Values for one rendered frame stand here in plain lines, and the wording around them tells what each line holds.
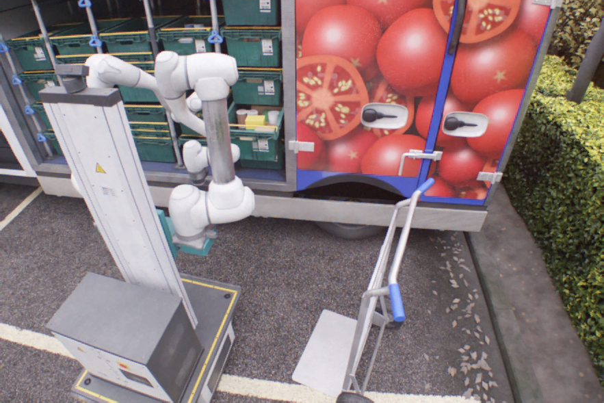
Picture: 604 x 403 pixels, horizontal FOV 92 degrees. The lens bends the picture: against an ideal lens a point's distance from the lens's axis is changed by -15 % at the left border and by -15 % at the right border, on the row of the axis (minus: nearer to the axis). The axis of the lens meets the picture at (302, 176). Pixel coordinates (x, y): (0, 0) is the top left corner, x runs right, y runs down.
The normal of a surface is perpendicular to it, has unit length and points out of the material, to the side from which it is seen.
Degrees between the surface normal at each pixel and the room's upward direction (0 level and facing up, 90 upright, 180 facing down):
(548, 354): 8
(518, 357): 0
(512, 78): 90
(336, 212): 90
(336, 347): 0
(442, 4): 90
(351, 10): 90
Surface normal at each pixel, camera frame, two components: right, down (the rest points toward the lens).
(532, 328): -0.14, -0.81
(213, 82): 0.25, 0.51
